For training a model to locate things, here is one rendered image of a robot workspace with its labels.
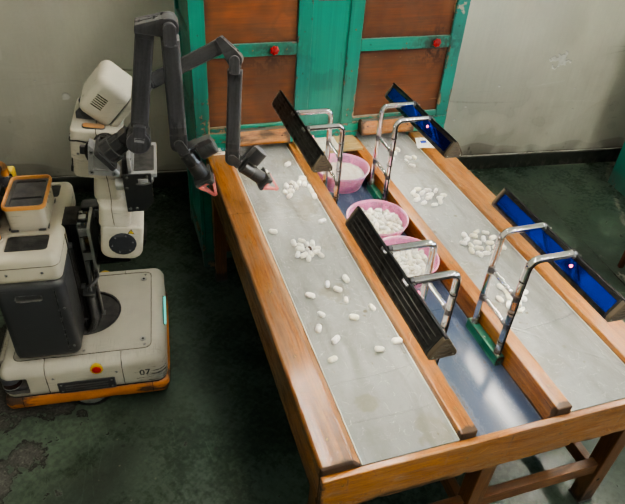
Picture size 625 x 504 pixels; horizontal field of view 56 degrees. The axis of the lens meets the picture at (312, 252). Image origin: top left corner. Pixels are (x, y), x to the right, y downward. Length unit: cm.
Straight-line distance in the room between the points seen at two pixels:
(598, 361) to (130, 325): 186
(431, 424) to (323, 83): 180
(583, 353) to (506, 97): 267
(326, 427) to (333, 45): 185
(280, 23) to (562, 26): 228
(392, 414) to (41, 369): 148
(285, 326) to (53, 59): 241
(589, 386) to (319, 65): 184
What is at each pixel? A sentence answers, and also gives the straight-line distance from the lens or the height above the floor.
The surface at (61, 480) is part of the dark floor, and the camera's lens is 265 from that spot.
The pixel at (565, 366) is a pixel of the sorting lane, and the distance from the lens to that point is 213.
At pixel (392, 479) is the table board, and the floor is 66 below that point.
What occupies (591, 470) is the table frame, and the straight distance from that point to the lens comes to 259.
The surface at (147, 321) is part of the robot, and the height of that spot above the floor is 28.
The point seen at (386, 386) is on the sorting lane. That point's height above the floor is 74.
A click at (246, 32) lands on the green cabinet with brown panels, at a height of 132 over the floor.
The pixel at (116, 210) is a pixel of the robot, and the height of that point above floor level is 88.
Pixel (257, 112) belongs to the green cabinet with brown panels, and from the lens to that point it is 297.
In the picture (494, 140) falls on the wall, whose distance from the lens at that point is 466.
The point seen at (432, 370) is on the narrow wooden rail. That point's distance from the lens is 192.
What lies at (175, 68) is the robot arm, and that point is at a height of 147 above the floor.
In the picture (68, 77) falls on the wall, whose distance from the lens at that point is 389.
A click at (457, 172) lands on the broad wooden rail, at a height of 76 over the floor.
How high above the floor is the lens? 216
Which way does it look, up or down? 37 degrees down
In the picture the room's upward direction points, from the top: 4 degrees clockwise
